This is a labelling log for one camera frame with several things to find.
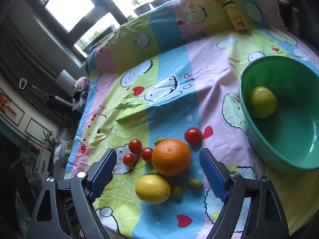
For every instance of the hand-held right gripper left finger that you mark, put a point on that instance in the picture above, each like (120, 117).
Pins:
(104, 171)

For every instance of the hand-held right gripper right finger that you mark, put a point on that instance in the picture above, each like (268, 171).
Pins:
(211, 174)

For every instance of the small green olive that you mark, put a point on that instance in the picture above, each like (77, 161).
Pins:
(194, 183)
(153, 172)
(177, 191)
(159, 142)

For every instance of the red cherry tomato with stem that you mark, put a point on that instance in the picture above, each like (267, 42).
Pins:
(193, 135)

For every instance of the orange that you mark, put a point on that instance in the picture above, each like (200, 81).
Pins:
(170, 156)

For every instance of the green plastic bowl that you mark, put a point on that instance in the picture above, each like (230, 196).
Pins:
(294, 134)

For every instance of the white printed bag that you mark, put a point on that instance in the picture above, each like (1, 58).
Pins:
(62, 151)

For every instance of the white cabinet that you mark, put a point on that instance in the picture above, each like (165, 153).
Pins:
(43, 159)

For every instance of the green leafy houseplant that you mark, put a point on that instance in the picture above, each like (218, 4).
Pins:
(47, 138)

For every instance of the black speaker box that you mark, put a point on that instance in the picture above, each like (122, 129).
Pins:
(30, 171)

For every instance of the greenish yellow lemon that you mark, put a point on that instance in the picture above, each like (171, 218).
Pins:
(263, 102)

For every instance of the cartoon printed bedsheet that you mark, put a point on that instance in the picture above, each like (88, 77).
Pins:
(174, 92)

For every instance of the pink crumpled cloth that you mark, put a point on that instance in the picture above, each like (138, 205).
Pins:
(81, 82)

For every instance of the white cylinder container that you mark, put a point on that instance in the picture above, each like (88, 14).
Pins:
(63, 79)

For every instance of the yellow printed bottle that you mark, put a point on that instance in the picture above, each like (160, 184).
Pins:
(239, 20)

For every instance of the potted plant on windowsill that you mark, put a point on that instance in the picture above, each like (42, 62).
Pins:
(155, 2)
(142, 8)

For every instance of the dark framed window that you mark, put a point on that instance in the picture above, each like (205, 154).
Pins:
(69, 7)

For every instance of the red wall decoration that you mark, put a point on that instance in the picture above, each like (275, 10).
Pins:
(7, 104)

